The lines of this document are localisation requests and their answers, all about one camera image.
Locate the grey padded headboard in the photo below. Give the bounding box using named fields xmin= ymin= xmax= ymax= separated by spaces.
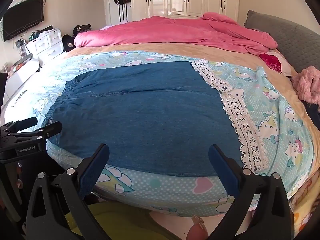
xmin=244 ymin=10 xmax=320 ymax=77

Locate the white drawer cabinet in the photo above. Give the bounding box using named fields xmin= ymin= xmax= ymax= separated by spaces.
xmin=26 ymin=26 xmax=64 ymax=67

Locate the person's right hand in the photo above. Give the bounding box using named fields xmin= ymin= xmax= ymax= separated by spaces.
xmin=187 ymin=215 xmax=209 ymax=240

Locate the cartoon cat printed blanket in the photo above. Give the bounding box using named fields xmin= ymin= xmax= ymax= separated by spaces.
xmin=0 ymin=51 xmax=316 ymax=217

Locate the beige bed sheet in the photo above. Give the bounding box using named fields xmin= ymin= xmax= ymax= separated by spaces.
xmin=65 ymin=41 xmax=315 ymax=180

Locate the person's yellow-green top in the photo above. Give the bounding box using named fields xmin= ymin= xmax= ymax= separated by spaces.
xmin=64 ymin=202 xmax=182 ymax=240

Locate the white dresser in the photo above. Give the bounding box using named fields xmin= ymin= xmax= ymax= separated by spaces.
xmin=0 ymin=56 xmax=42 ymax=128

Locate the black flat television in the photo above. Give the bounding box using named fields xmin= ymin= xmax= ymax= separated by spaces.
xmin=2 ymin=0 xmax=45 ymax=41

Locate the orange printed blanket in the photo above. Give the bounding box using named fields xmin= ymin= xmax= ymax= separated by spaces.
xmin=289 ymin=172 xmax=316 ymax=236

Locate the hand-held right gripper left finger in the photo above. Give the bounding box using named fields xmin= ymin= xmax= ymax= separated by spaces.
xmin=25 ymin=144 xmax=110 ymax=240

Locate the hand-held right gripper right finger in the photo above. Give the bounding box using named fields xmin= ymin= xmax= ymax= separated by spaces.
xmin=207 ymin=144 xmax=293 ymax=240

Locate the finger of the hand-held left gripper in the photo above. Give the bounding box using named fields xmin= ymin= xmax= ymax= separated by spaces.
xmin=11 ymin=121 xmax=63 ymax=143
xmin=5 ymin=117 xmax=38 ymax=133

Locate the red cushion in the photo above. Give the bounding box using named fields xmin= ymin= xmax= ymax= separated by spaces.
xmin=259 ymin=52 xmax=283 ymax=74

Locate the pink duvet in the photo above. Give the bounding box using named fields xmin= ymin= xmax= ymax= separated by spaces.
xmin=74 ymin=12 xmax=279 ymax=55

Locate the pink fluffy garment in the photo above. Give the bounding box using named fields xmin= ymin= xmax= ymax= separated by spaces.
xmin=292 ymin=65 xmax=320 ymax=103

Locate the dark cloth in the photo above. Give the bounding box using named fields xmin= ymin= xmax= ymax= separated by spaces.
xmin=303 ymin=100 xmax=320 ymax=122

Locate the blue denim skirt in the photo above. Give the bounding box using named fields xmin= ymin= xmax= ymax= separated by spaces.
xmin=41 ymin=60 xmax=272 ymax=177

